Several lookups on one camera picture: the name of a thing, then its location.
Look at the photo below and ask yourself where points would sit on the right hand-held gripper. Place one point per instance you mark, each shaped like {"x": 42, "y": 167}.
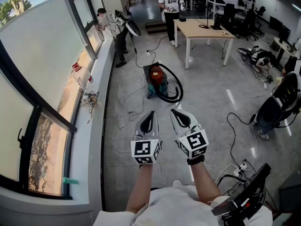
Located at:
{"x": 195, "y": 141}

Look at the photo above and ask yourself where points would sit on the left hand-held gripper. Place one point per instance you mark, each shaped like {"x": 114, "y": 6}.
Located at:
{"x": 141, "y": 148}

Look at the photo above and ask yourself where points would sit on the person's left forearm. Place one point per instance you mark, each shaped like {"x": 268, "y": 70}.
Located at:
{"x": 138, "y": 187}

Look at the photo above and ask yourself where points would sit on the person's right forearm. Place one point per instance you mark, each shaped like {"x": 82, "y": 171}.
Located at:
{"x": 204, "y": 182}

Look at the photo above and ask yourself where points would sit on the red and teal vacuum cleaner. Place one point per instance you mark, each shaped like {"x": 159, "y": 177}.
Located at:
{"x": 156, "y": 75}

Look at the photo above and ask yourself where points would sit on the black wristwatch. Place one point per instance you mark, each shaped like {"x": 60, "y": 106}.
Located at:
{"x": 195, "y": 160}

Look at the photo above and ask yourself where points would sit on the person's right white shoe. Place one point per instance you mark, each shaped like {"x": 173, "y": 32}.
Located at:
{"x": 177, "y": 183}

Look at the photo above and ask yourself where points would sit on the white power strip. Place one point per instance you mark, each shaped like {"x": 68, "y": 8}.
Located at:
{"x": 148, "y": 53}
{"x": 240, "y": 171}

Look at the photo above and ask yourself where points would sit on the clear plastic bottle red label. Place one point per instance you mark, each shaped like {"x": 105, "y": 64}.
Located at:
{"x": 82, "y": 76}

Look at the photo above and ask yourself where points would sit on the person's white shirt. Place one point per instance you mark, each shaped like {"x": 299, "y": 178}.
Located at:
{"x": 178, "y": 208}

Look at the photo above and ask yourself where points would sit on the small teal plastic object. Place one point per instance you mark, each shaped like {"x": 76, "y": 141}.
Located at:
{"x": 70, "y": 180}

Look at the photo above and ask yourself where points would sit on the wooden table with white legs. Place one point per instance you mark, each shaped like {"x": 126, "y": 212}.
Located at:
{"x": 200, "y": 30}

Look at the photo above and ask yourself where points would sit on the black rig lying on floor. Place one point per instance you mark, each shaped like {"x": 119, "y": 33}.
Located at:
{"x": 245, "y": 52}

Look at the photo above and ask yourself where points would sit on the black worn equipment pack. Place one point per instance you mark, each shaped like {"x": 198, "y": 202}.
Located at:
{"x": 244, "y": 196}

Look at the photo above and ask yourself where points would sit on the black pole stand round base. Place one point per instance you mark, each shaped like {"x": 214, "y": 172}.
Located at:
{"x": 204, "y": 26}

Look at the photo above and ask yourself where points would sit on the small wooden cross piece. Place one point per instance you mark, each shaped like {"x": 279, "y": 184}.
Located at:
{"x": 225, "y": 33}

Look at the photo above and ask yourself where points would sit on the brown wooden step platform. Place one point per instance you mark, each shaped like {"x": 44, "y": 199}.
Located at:
{"x": 156, "y": 27}

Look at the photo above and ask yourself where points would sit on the small black box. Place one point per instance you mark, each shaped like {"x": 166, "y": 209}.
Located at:
{"x": 182, "y": 19}

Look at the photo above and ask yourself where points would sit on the black tabletop device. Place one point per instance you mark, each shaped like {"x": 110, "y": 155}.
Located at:
{"x": 216, "y": 23}

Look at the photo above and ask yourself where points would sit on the black office chair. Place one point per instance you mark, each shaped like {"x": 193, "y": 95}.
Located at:
{"x": 249, "y": 22}
{"x": 229, "y": 15}

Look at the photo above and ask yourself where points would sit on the light desk with black leg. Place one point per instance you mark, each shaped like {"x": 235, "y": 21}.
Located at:
{"x": 283, "y": 45}

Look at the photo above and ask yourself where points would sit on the black-framed window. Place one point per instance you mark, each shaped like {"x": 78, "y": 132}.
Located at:
{"x": 35, "y": 43}

